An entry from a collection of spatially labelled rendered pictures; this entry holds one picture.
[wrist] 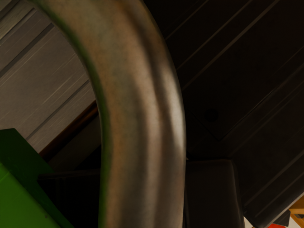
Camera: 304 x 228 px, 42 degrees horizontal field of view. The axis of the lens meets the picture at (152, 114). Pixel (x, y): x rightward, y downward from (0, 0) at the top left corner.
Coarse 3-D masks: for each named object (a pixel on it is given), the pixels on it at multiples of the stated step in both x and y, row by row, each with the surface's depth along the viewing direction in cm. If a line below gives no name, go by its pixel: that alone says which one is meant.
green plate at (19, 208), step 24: (0, 144) 21; (24, 144) 24; (0, 168) 16; (24, 168) 21; (48, 168) 24; (0, 192) 16; (24, 192) 16; (0, 216) 16; (24, 216) 16; (48, 216) 16
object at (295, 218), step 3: (291, 216) 404; (294, 216) 402; (294, 219) 403; (297, 219) 401; (300, 219) 399; (297, 222) 402; (300, 222) 400; (303, 222) 398; (270, 225) 374; (273, 225) 376; (276, 225) 378; (279, 225) 380; (300, 225) 401; (303, 225) 399
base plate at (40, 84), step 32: (32, 32) 51; (0, 64) 52; (32, 64) 57; (64, 64) 63; (0, 96) 57; (32, 96) 63; (64, 96) 71; (0, 128) 64; (32, 128) 71; (64, 128) 81
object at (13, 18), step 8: (0, 0) 18; (8, 0) 18; (16, 0) 18; (0, 8) 18; (8, 8) 18; (16, 8) 18; (24, 8) 18; (32, 8) 18; (0, 16) 18; (8, 16) 18; (16, 16) 18; (24, 16) 18; (0, 24) 18; (8, 24) 18; (16, 24) 18; (0, 32) 18; (8, 32) 18; (0, 40) 18
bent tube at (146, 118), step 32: (32, 0) 13; (64, 0) 13; (96, 0) 13; (128, 0) 13; (64, 32) 13; (96, 32) 13; (128, 32) 13; (160, 32) 14; (96, 64) 13; (128, 64) 13; (160, 64) 13; (96, 96) 14; (128, 96) 13; (160, 96) 13; (128, 128) 13; (160, 128) 13; (128, 160) 13; (160, 160) 13; (128, 192) 13; (160, 192) 13; (128, 224) 13; (160, 224) 13
